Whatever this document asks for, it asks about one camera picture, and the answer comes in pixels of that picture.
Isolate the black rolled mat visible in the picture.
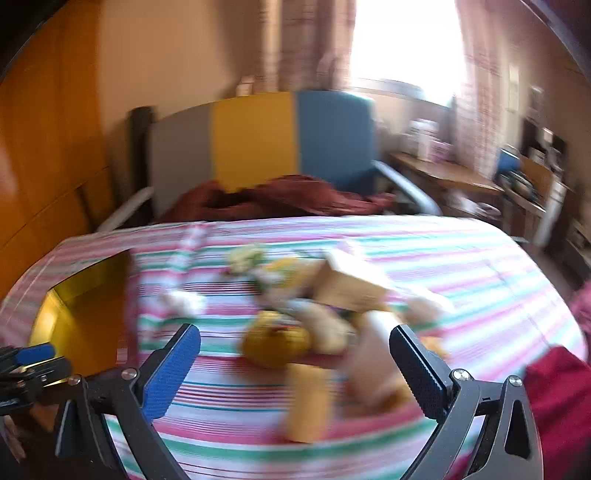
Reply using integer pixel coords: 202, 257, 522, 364
129, 107, 155, 195

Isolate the maroon jacket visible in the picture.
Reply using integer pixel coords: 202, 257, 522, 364
159, 174, 398, 224

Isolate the white cloth ball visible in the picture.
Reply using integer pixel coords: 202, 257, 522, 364
157, 291, 208, 320

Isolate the pink patterned curtain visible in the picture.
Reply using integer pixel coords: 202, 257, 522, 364
455, 0, 509, 176
259, 0, 358, 93

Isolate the gold metal tray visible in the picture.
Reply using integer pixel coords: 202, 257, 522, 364
30, 251, 139, 374

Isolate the person's red clothing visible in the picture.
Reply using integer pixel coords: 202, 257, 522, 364
524, 346, 591, 480

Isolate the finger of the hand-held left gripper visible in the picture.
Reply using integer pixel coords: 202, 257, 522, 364
0, 357, 74, 408
0, 342, 55, 370

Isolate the white printed box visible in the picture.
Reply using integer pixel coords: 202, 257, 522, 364
409, 119, 439, 158

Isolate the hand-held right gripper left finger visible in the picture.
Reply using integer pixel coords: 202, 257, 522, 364
54, 323, 202, 480

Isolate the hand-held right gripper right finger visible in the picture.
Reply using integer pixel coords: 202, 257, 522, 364
389, 324, 544, 480

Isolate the grey yellow blue chair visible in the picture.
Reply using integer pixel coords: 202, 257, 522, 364
97, 90, 441, 232

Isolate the striped tablecloth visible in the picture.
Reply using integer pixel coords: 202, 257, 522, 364
0, 215, 587, 480

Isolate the wooden desk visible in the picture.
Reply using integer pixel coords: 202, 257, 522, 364
388, 152, 504, 217

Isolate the wooden wardrobe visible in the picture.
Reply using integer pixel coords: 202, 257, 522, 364
0, 0, 153, 301

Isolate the tall cream box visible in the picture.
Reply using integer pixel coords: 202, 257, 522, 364
309, 251, 398, 315

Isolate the yellow knitted sock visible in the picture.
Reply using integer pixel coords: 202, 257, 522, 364
242, 311, 312, 368

